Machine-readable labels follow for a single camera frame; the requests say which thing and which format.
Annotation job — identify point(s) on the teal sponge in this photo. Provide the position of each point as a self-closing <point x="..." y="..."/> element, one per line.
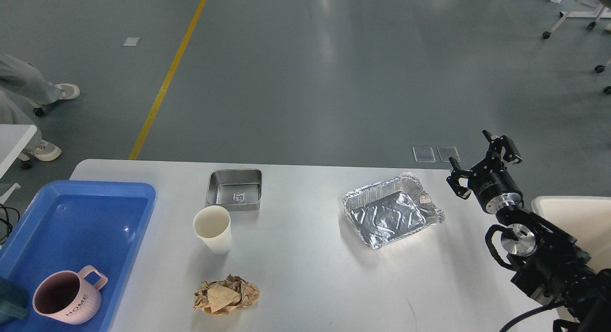
<point x="13" y="302"/>

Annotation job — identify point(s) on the white paper cup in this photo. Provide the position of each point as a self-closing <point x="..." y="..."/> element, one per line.
<point x="213" y="226"/>

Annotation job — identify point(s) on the clear floor plate right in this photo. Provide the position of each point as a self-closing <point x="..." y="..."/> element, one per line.
<point x="447" y="152"/>

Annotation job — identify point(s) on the stainless steel rectangular container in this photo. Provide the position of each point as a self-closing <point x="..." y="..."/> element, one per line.
<point x="236" y="190"/>

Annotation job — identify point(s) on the white side table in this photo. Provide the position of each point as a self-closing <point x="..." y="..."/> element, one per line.
<point x="13" y="139"/>

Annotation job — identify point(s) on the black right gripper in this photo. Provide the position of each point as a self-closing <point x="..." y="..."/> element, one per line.
<point x="489" y="180"/>

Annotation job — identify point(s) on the pink ribbed mug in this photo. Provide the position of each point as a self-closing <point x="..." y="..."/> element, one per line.
<point x="70" y="297"/>

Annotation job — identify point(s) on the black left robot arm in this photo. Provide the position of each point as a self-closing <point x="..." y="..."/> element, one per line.
<point x="6" y="225"/>

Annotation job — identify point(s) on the person in grey trousers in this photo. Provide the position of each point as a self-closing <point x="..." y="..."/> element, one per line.
<point x="23" y="79"/>

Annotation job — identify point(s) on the crumpled brown paper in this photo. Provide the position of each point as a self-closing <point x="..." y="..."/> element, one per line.
<point x="221" y="297"/>

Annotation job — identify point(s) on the clear floor plate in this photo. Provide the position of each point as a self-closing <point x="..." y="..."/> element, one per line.
<point x="447" y="152"/>
<point x="424" y="154"/>

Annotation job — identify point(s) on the clear floor plate left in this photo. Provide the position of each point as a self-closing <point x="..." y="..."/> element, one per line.
<point x="424" y="154"/>

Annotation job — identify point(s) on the blue plastic tray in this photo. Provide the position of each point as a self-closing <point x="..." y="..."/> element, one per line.
<point x="71" y="224"/>

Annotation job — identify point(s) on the cream plastic bin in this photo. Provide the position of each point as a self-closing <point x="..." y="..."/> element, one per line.
<point x="588" y="218"/>

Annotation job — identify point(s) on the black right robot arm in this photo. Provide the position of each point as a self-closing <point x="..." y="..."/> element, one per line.
<point x="548" y="265"/>

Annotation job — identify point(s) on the aluminium foil tray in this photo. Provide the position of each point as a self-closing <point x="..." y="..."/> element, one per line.
<point x="391" y="210"/>

